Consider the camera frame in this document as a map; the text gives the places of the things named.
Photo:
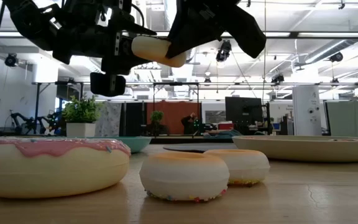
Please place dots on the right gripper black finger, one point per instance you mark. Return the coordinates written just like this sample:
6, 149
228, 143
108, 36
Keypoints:
244, 31
191, 34

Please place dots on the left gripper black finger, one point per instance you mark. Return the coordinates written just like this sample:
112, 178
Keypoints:
132, 28
104, 84

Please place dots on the large plain tan donut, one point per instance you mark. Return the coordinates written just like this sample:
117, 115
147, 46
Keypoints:
149, 49

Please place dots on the small white sprinkled donut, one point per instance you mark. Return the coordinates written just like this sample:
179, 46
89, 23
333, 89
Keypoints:
183, 177
247, 166

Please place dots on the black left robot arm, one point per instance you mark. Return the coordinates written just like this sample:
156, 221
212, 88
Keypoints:
30, 21

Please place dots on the black background robot arm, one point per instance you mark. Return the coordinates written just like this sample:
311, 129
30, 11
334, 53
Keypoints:
50, 123
26, 123

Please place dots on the black ceiling spotlight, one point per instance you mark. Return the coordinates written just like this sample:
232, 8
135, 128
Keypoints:
336, 57
223, 51
11, 60
278, 79

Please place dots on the grey patterned curtain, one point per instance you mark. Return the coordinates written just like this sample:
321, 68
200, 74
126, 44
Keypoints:
109, 119

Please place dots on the green plant in white pot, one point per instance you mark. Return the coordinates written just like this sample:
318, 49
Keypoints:
81, 115

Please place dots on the small green plant dark pot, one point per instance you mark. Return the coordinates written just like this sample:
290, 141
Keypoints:
157, 119

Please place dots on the teal bowl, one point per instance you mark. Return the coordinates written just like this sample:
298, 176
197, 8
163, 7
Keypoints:
138, 143

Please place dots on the orange curtain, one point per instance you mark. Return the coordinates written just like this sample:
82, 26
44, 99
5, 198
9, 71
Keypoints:
174, 116

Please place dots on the black computer monitor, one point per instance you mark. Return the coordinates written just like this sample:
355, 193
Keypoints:
242, 109

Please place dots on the person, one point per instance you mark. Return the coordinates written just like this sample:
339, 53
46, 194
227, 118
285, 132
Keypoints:
225, 134
189, 124

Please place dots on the red box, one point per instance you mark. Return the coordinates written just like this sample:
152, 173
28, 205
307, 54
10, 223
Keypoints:
225, 126

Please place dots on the white round pillar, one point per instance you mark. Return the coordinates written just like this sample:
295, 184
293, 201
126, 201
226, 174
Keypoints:
306, 109

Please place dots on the large pink frosted donut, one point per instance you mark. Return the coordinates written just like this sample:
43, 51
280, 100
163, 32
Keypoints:
54, 174

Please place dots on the dark flat plate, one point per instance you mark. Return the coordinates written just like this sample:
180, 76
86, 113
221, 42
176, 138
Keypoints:
197, 147

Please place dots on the beige shallow plate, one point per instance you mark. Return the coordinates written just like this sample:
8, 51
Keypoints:
306, 151

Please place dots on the pale green partition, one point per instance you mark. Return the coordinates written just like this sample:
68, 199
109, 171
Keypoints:
351, 118

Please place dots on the black overhead frame beam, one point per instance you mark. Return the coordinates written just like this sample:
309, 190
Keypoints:
294, 35

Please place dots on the black metal stand frame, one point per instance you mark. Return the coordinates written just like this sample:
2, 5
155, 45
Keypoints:
176, 84

